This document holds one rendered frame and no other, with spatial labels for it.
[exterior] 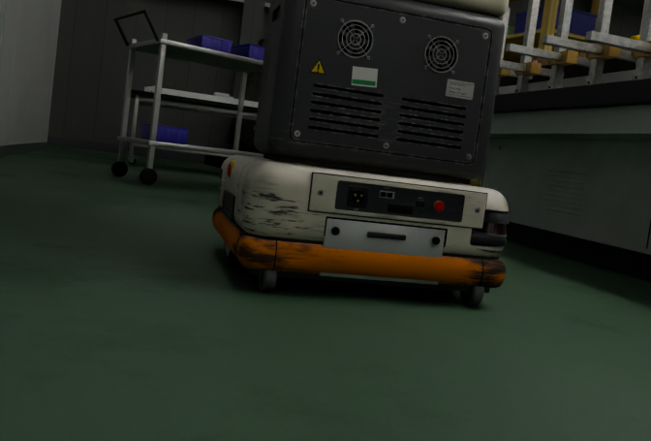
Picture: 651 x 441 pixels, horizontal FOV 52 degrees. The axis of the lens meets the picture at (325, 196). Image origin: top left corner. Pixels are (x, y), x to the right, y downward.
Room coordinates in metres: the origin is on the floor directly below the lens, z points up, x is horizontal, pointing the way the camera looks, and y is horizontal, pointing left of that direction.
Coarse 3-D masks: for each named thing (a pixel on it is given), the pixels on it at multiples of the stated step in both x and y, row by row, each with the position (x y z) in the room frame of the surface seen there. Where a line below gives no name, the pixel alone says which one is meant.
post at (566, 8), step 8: (568, 0) 2.78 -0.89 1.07; (560, 8) 2.81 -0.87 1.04; (568, 8) 2.79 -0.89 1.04; (560, 16) 2.80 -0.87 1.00; (568, 16) 2.79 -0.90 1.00; (560, 24) 2.80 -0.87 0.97; (568, 24) 2.79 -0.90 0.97; (560, 32) 2.79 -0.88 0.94; (568, 32) 2.79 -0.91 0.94; (560, 48) 2.78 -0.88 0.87; (552, 72) 2.80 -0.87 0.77; (560, 72) 2.79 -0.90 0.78; (552, 80) 2.79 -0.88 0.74; (560, 80) 2.79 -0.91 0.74
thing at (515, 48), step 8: (512, 48) 2.68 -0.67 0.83; (520, 48) 2.69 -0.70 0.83; (528, 48) 2.70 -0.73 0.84; (536, 48) 2.71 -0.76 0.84; (536, 56) 2.73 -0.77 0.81; (544, 56) 2.72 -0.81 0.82; (552, 56) 2.73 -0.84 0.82; (560, 56) 2.74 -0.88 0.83; (576, 64) 2.78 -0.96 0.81; (584, 64) 2.78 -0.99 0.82
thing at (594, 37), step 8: (592, 32) 2.20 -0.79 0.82; (600, 32) 2.21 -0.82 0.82; (592, 40) 2.20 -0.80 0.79; (600, 40) 2.21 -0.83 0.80; (608, 40) 2.22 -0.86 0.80; (616, 40) 2.22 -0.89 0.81; (624, 40) 2.23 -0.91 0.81; (632, 40) 2.24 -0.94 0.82; (632, 48) 2.25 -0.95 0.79; (640, 48) 2.25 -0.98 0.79; (648, 48) 2.26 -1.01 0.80
